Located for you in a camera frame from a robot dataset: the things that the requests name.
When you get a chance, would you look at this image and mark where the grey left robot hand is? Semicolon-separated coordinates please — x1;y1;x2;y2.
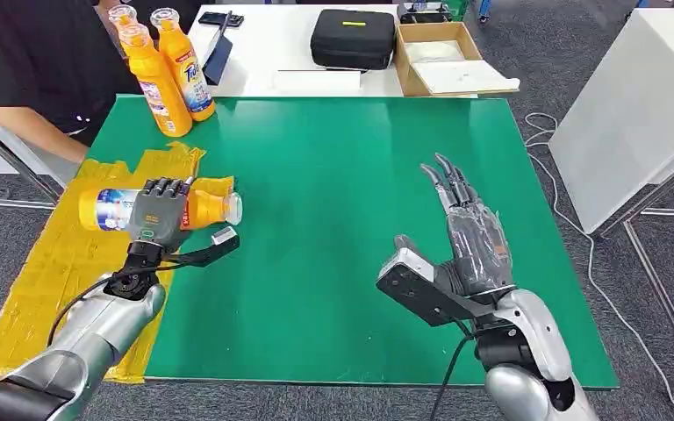
127;175;197;254

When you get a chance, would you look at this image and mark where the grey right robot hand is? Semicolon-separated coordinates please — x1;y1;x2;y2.
393;153;515;298

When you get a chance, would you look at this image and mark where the orange drink bottle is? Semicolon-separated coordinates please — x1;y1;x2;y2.
77;186;245;233
118;22;195;139
149;6;217;123
107;4;140;36

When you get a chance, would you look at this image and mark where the yellow sheet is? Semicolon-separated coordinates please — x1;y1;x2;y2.
0;140;237;385

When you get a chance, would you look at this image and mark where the green table mat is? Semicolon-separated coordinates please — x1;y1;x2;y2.
83;94;620;389

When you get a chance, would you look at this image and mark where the grey side table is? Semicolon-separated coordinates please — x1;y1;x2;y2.
0;96;83;211

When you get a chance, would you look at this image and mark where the white foam sheet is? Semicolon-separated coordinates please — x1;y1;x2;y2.
412;59;522;97

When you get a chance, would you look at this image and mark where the white side table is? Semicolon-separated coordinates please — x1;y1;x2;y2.
547;7;674;237

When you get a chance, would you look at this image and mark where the cardboard box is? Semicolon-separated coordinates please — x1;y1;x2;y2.
393;21;522;99

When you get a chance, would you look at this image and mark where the white pad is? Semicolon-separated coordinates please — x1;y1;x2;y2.
404;39;467;64

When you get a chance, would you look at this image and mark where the white paper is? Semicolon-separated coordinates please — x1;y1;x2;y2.
271;69;363;96

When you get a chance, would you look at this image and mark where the black phone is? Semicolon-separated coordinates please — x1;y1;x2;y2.
197;11;246;29

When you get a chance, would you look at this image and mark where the person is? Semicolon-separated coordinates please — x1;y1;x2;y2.
0;0;198;166

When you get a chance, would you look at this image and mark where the black carrying case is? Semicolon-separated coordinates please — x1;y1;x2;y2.
309;8;398;72

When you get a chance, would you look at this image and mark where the black device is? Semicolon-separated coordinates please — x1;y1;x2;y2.
397;1;454;25

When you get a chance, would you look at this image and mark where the green plastic crate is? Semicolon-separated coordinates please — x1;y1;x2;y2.
441;0;473;22

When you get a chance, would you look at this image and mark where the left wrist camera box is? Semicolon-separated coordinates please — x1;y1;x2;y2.
167;225;241;269

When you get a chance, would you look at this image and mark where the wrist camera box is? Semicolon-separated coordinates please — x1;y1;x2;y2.
375;247;484;328
167;225;241;269

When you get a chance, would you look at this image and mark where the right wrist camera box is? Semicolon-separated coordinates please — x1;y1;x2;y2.
375;247;484;328

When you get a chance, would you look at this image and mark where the white floor cable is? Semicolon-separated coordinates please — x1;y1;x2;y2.
522;111;674;421

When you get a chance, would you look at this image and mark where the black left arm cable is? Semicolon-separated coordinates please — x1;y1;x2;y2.
45;262;183;348

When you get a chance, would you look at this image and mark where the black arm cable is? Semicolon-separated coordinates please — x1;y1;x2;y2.
428;313;477;421
45;262;183;348

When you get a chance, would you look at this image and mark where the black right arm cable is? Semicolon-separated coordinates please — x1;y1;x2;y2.
428;313;477;421

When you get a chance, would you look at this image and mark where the grey metal table frame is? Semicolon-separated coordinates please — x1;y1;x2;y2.
594;145;674;403

